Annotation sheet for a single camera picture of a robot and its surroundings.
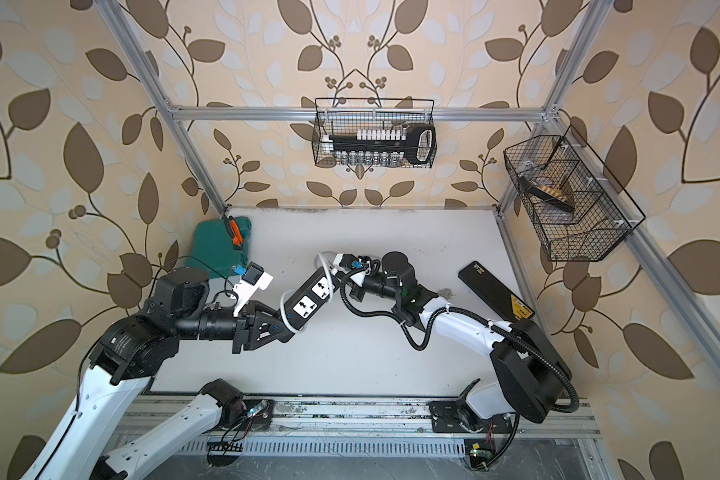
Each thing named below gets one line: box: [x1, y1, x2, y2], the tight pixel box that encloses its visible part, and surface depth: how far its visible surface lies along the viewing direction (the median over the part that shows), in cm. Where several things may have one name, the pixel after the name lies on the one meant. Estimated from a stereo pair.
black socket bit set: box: [322, 124, 437, 166], surface depth 86 cm
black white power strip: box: [284, 266, 339, 330], surface depth 57 cm
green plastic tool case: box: [187, 216, 252, 279], surface depth 107 cm
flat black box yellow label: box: [458, 260, 535, 322], surface depth 98 cm
